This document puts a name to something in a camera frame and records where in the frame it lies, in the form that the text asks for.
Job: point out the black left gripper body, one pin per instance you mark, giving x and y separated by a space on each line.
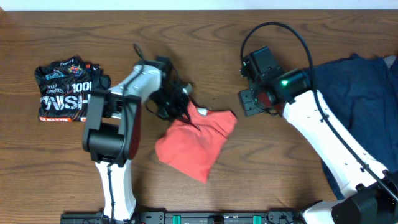
170 107

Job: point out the folded black printed jersey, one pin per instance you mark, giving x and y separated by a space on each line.
65 89

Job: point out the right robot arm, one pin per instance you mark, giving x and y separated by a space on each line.
369 189

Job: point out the red printed t-shirt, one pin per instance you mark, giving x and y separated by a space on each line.
193 148

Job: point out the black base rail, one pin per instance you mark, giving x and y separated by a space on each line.
270 217

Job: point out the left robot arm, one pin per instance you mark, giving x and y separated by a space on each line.
113 128

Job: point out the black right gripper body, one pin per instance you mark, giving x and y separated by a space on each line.
254 101

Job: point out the navy blue shirt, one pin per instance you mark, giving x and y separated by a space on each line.
362 94

